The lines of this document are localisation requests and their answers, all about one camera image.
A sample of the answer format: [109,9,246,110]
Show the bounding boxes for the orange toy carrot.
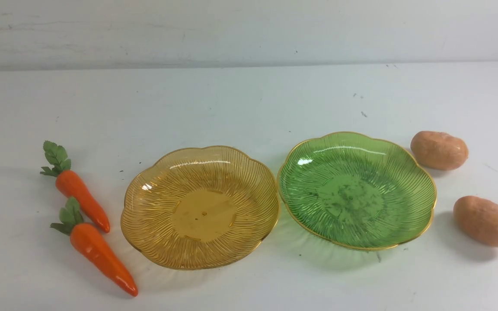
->
[40,140,111,234]
[50,197,138,297]

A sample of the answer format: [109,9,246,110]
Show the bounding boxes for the brown toy potato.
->
[410,131,469,171]
[453,196,498,248]

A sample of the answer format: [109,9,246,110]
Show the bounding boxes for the amber ribbed plastic plate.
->
[120,146,281,270]

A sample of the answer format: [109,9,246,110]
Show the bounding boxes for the green ribbed plastic plate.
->
[277,131,437,251]

